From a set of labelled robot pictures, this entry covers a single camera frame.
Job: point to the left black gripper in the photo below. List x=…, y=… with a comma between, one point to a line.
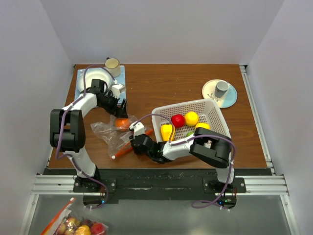
x=121, y=112

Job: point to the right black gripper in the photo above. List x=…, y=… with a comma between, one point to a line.
x=136, y=151

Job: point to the fake orange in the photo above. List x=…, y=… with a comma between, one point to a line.
x=122, y=123

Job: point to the clear zip top bag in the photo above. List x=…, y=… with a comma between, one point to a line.
x=118, y=140

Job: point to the fake yellow pepper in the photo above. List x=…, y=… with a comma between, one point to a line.
x=167, y=132

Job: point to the fake red apple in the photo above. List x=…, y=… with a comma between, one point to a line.
x=178, y=120

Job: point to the fake yellow lemon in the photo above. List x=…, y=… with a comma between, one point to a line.
x=191, y=118

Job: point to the fake yellow pear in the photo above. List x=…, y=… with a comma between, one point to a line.
x=203, y=125

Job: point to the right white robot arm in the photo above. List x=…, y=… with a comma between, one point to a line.
x=214, y=149

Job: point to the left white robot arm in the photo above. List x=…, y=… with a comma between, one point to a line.
x=67, y=130

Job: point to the blue checked cloth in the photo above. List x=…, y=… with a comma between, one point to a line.
x=120, y=80

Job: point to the beige enamel mug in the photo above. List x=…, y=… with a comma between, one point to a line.
x=113, y=66

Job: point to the white bowl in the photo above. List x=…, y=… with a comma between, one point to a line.
x=93, y=73

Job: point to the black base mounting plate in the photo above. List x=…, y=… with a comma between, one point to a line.
x=160, y=184

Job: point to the white perforated plastic basket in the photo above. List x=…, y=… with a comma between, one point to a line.
x=207, y=110

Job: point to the grey cup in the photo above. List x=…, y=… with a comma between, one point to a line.
x=221, y=88

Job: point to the pink and blue plate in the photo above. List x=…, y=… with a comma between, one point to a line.
x=226, y=101

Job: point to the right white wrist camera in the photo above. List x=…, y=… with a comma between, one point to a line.
x=137, y=128

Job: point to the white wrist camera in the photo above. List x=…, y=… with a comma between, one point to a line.
x=137, y=128
x=117, y=90

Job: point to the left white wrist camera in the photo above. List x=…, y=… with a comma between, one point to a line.
x=117, y=90

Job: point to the aluminium frame rail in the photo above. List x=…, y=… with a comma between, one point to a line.
x=263, y=209

